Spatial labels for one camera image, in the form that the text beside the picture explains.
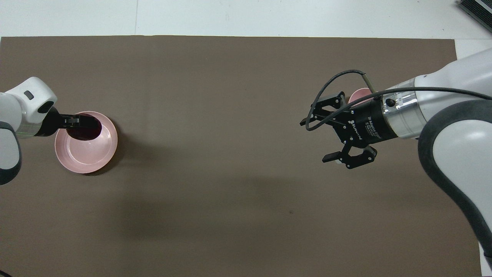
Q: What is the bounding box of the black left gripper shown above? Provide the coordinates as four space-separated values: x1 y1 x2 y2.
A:
38 107 102 137

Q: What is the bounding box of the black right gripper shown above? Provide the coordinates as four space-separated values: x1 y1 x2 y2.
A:
300 91 397 170

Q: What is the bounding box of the dark red apple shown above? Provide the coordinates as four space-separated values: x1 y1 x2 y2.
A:
66 122 103 141

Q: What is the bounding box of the pink plate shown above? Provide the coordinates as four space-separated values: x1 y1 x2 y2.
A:
55 111 118 174

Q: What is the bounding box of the pink bowl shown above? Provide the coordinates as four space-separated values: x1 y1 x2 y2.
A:
348 88 376 107

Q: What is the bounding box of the brown table mat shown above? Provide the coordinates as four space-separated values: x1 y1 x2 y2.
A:
0 35 482 277

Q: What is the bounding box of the dark ribbed device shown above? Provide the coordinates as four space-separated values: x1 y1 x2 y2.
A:
457 0 492 22

